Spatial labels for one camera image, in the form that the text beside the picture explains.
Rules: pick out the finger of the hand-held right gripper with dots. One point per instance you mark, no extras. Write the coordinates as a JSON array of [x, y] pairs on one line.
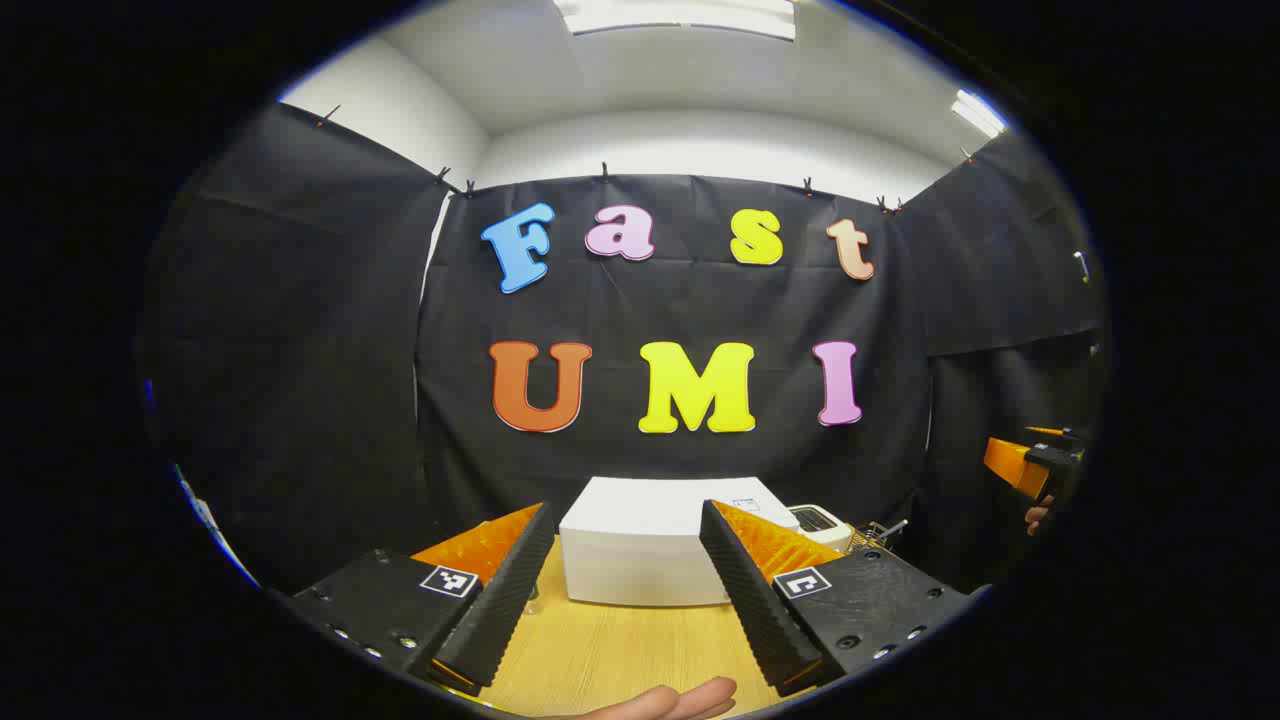
[[1012, 462]]

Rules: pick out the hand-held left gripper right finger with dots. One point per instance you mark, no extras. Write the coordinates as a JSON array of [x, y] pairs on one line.
[[750, 600]]

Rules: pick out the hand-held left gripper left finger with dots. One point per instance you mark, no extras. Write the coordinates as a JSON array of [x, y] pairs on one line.
[[500, 600]]

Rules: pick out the white microwave oven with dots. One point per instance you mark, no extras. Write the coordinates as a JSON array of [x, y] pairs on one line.
[[640, 540]]

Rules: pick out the cream white toaster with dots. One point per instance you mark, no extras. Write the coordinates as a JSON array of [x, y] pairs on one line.
[[820, 522]]

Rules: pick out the thin metal utensil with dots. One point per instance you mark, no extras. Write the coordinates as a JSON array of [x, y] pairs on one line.
[[895, 527]]

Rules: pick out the black backdrop cloth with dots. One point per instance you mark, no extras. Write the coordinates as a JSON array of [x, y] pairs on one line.
[[680, 300]]

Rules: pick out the ceiling light panel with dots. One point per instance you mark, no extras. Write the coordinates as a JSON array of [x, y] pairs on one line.
[[978, 112], [680, 15]]

